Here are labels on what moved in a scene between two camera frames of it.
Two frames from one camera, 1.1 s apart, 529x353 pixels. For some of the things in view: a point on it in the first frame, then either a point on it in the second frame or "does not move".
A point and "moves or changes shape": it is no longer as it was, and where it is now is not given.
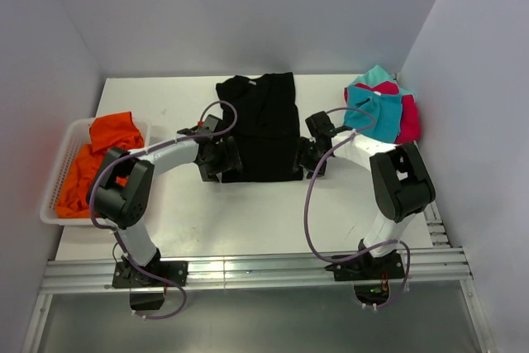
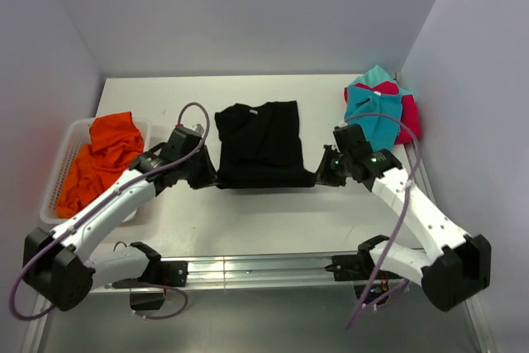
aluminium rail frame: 438,262 does not move
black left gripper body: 220,161 -> 196,170
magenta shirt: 410,126 does not move
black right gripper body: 308,155 -> 334,169
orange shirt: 107,133 does not move
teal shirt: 374,113 does not move
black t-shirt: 267,128 moves or changes shape
